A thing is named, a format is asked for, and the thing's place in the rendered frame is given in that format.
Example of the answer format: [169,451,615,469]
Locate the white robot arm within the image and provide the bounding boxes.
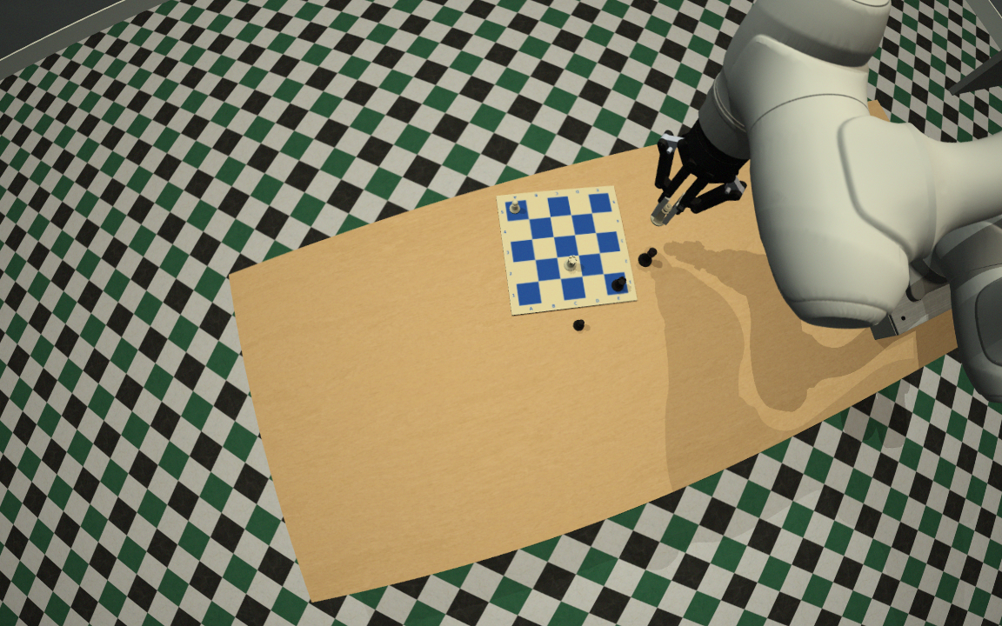
[698,0,1002,403]

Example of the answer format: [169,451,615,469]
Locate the blue and cream chessboard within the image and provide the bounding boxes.
[496,186,638,316]

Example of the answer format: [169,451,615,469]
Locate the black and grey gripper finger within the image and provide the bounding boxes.
[651,130,697,217]
[662,172,747,225]

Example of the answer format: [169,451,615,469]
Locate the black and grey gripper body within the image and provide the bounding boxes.
[677,120,749,183]

